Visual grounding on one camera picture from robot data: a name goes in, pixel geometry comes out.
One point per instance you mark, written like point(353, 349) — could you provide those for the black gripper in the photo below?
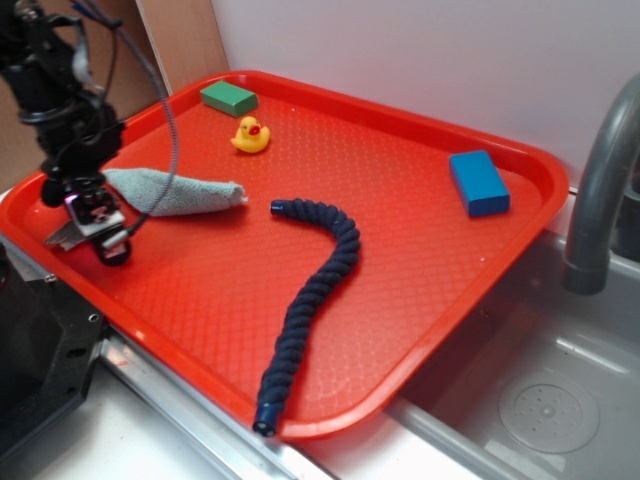
point(79, 138)

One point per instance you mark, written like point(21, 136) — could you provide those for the brown wood chip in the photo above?
point(66, 237)

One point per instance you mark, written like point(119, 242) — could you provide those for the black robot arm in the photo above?
point(44, 60)

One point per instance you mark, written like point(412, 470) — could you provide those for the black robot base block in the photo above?
point(50, 339)

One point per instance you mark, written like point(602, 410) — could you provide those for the light blue folded cloth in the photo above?
point(162, 194)

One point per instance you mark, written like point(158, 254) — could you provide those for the green wooden block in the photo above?
point(229, 99)

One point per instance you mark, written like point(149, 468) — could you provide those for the light wooden board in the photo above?
point(185, 39)

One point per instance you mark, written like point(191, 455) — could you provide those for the yellow rubber duck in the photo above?
point(251, 137)

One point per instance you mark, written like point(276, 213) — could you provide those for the red plastic tray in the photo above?
point(207, 294)

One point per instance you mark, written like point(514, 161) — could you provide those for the blue wooden block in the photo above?
point(479, 184)

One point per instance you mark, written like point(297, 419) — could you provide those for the grey faucet spout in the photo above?
point(605, 217)

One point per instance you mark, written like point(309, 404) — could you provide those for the grey plastic sink basin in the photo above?
point(536, 382)

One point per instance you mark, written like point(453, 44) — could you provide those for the round wrist camera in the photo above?
point(114, 256)

